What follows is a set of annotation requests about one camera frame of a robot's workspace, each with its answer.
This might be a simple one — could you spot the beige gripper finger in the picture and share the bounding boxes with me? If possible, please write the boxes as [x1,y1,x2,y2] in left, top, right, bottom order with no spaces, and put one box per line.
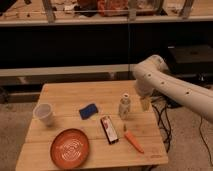
[140,97,151,111]

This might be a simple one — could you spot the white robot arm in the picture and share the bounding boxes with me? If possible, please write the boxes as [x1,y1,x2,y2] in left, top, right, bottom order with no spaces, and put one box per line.
[133,55,213,124]

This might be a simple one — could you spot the small white bottle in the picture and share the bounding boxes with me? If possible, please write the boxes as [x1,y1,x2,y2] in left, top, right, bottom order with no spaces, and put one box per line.
[119,93,131,119]

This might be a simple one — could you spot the orange toy carrot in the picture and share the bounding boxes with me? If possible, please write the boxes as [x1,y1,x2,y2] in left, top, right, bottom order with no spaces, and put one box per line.
[124,126,144,153]

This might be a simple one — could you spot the wooden folding table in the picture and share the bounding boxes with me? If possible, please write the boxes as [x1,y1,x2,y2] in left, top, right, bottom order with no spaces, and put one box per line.
[16,81,168,171]

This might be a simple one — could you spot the blue sponge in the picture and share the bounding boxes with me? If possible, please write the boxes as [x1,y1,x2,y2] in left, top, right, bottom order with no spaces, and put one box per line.
[79,103,98,120]

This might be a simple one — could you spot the black box on shelf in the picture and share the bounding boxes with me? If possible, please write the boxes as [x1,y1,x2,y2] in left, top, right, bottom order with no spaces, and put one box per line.
[165,45,213,74]

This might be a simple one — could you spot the orange patterned plate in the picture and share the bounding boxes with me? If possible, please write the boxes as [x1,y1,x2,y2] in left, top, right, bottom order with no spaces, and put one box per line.
[50,128,89,170]

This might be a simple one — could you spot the translucent plastic cup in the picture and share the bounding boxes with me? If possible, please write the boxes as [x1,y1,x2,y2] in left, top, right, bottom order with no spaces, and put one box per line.
[33,103,53,126]

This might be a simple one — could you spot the black floor cables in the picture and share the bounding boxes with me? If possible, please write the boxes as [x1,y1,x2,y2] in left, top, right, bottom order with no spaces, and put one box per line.
[151,98,213,168]

